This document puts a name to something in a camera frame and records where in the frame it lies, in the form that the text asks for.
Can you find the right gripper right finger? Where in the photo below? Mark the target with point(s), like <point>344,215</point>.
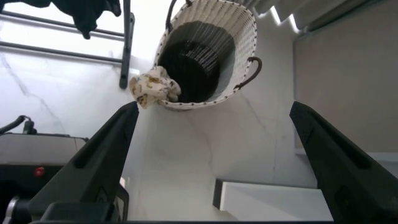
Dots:
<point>357,180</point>

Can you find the black clothes rack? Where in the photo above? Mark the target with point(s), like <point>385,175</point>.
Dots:
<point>127,56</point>

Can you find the black short-sleeved shirt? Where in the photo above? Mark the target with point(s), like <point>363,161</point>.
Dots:
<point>84,12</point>

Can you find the white laundry basket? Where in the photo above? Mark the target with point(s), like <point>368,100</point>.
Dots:
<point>242,31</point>

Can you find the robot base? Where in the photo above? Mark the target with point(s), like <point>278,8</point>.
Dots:
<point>31,149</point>

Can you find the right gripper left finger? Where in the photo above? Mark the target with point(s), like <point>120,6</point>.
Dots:
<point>93,174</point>

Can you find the beige curtain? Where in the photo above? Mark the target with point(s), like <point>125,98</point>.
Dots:
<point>280,4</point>

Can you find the cream printed garment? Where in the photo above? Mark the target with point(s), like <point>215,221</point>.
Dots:
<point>154,87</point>

